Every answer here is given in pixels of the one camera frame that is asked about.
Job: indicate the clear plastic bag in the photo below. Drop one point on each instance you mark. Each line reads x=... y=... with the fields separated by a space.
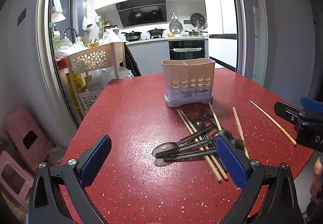
x=101 y=77

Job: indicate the black jacket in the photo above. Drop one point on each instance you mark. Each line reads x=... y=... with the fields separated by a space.
x=132 y=65

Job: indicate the beige plastic utensil holder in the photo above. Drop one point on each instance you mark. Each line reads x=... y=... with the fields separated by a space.
x=188 y=72

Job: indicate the steel saucepan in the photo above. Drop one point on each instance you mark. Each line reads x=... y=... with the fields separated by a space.
x=193 y=33

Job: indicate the white refrigerator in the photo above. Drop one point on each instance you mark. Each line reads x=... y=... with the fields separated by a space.
x=222 y=12

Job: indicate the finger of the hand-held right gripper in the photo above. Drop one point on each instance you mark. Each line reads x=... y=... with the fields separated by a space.
x=287 y=111
x=309 y=103

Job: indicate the yellow-green cutlery cup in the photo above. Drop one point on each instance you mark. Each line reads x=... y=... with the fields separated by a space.
x=92 y=44

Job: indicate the hanging blue white bags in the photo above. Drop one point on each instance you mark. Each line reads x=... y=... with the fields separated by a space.
x=57 y=3

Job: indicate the cooking pot with lid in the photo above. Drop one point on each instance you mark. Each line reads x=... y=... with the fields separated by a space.
x=156 y=31

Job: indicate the black wok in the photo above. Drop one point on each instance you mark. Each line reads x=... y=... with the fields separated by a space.
x=132 y=36

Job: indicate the hanging round steamer rack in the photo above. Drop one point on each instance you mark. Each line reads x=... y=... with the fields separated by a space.
x=175 y=27

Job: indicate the grey base kitchen cabinets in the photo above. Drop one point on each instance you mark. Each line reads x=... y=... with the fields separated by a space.
x=151 y=57

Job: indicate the white spice rack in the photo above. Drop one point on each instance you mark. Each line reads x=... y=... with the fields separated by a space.
x=104 y=24

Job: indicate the hanging round divided plate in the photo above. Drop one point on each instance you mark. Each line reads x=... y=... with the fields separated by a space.
x=198 y=19

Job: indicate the yellow bowl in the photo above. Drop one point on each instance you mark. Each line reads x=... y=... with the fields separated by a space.
x=170 y=35

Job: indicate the crumpled clear plastic bags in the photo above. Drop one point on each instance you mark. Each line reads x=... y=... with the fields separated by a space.
x=64 y=48

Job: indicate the grey sliding door frame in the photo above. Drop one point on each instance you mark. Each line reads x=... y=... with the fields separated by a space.
x=46 y=37

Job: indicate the gas stove burner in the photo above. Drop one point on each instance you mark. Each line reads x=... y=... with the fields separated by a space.
x=156 y=36

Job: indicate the dark wall panel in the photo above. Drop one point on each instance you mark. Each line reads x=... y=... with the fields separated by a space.
x=22 y=16

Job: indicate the black kitchen faucet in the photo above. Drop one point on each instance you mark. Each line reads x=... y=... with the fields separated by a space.
x=69 y=28

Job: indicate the black range hood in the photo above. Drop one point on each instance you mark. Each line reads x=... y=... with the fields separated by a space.
x=141 y=16

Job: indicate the yellow oil bottle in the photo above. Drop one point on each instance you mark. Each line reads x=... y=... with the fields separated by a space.
x=75 y=80

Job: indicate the hanging plastic bag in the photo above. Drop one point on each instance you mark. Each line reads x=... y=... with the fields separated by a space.
x=85 y=23

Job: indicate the pink plastic stool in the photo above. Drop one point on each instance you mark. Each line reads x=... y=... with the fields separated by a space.
x=22 y=123
x=15 y=188

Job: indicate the black built-in oven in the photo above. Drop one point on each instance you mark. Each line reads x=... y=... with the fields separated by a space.
x=186 y=55

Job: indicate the white plastic bag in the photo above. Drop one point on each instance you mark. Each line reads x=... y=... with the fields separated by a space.
x=111 y=36

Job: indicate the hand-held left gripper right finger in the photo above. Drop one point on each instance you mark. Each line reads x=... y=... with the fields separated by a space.
x=231 y=161

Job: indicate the beige floral storage cart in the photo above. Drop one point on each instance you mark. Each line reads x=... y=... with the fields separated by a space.
x=88 y=58

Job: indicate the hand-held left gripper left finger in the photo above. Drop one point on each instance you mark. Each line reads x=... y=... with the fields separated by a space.
x=97 y=161

